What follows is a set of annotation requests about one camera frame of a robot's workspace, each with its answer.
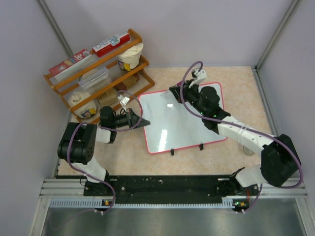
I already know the white bag upper shelf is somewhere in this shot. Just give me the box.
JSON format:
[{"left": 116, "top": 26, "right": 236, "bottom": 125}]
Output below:
[{"left": 117, "top": 43, "right": 144, "bottom": 71}]

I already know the orange wooden shelf rack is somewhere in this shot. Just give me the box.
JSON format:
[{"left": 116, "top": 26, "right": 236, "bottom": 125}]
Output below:
[{"left": 44, "top": 29, "right": 155, "bottom": 123}]

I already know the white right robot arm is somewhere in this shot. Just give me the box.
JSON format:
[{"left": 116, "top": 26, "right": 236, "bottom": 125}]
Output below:
[{"left": 169, "top": 80, "right": 301, "bottom": 195}]

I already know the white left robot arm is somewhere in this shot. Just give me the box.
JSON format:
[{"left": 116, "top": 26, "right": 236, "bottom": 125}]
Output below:
[{"left": 57, "top": 106, "right": 151, "bottom": 195}]

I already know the white bag lower shelf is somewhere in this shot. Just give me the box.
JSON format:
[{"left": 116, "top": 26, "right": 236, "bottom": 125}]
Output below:
[{"left": 67, "top": 91, "right": 97, "bottom": 120}]

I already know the clear tape roll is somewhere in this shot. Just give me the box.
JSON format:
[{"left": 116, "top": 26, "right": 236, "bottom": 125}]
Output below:
[{"left": 243, "top": 146, "right": 254, "bottom": 155}]

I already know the dark brown small box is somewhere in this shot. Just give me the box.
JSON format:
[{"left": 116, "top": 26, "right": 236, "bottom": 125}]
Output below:
[{"left": 114, "top": 75, "right": 140, "bottom": 91}]

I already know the white bag shelf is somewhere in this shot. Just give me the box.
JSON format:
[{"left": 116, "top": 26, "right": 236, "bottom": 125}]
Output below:
[
  {"left": 67, "top": 91, "right": 97, "bottom": 120},
  {"left": 117, "top": 43, "right": 144, "bottom": 71}
]

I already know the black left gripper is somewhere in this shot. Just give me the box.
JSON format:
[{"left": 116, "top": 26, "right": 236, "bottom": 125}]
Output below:
[{"left": 111, "top": 108, "right": 150, "bottom": 129}]

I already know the red grey wrap box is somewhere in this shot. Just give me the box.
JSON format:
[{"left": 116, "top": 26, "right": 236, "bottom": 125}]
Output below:
[{"left": 49, "top": 49, "right": 96, "bottom": 82}]

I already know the pink-framed whiteboard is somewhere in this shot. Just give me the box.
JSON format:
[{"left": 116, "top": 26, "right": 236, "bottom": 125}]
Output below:
[{"left": 139, "top": 90, "right": 227, "bottom": 154}]

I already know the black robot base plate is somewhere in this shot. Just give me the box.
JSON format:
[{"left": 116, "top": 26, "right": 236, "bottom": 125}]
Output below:
[{"left": 83, "top": 175, "right": 258, "bottom": 203}]

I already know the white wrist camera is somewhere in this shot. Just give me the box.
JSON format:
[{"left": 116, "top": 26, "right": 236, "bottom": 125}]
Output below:
[
  {"left": 118, "top": 95, "right": 130, "bottom": 112},
  {"left": 189, "top": 69, "right": 207, "bottom": 88}
]

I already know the grey slotted cable duct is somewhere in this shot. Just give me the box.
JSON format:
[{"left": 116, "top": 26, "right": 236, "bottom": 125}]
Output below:
[{"left": 49, "top": 196, "right": 247, "bottom": 211}]

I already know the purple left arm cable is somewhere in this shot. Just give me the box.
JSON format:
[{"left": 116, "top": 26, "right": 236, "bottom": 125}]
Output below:
[{"left": 66, "top": 89, "right": 144, "bottom": 214}]

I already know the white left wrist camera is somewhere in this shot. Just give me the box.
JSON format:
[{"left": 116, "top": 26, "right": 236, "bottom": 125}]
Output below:
[{"left": 118, "top": 95, "right": 130, "bottom": 112}]

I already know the red white foil box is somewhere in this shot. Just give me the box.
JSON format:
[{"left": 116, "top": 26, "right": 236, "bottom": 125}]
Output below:
[{"left": 92, "top": 32, "right": 130, "bottom": 58}]

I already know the brown cardboard box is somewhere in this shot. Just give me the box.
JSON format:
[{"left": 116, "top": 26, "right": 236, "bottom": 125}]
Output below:
[{"left": 97, "top": 88, "right": 118, "bottom": 107}]

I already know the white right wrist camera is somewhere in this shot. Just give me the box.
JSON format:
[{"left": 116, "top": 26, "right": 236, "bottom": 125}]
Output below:
[{"left": 189, "top": 69, "right": 207, "bottom": 88}]

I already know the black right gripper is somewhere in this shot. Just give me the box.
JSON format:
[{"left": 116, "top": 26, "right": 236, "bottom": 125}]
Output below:
[{"left": 170, "top": 79, "right": 207, "bottom": 117}]

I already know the silver foil box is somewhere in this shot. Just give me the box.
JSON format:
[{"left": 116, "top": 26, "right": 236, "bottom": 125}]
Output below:
[{"left": 78, "top": 67, "right": 109, "bottom": 91}]

